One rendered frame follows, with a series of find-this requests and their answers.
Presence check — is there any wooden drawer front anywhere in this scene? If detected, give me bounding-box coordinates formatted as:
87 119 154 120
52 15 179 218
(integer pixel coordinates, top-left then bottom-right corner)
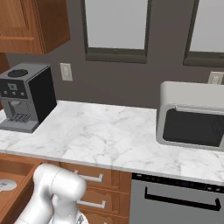
78 209 130 224
58 161 114 188
76 185 114 216

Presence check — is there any open wooden drawer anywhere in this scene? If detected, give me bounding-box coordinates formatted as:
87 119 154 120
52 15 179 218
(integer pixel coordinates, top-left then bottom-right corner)
0 152 47 224

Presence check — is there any silver pizza cutter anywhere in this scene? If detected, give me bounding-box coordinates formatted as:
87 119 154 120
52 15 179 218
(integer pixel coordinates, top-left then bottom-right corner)
0 178 18 193

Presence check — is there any grey microwave oven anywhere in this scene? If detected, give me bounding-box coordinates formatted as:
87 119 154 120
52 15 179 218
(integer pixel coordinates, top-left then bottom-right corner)
155 80 224 152

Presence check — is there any black and grey coffee machine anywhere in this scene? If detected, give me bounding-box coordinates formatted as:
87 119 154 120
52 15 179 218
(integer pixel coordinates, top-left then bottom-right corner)
0 62 58 135

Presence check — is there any grey framed window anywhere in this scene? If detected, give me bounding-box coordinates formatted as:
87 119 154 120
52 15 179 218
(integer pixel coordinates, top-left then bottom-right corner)
80 0 153 65
183 0 224 68

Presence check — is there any grey dishwasher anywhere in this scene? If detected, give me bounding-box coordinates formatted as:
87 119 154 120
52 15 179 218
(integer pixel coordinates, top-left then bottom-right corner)
129 171 224 224

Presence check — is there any white wall outlet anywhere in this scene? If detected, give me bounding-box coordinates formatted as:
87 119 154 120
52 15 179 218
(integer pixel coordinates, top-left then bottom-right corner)
207 71 224 86
59 62 74 82

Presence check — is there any silver drawer handle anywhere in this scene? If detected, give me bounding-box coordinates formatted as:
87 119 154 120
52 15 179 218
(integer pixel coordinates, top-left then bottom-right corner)
73 170 105 184
76 199 107 210

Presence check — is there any grey microwave handle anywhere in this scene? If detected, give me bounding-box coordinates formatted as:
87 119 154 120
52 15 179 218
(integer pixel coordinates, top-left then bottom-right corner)
174 106 224 116

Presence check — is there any black dishwasher handle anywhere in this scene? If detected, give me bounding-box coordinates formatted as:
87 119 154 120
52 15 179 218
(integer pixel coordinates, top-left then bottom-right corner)
143 185 222 212

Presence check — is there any wooden wall cupboard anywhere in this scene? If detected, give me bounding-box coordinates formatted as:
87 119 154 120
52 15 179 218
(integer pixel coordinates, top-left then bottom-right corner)
0 0 71 56

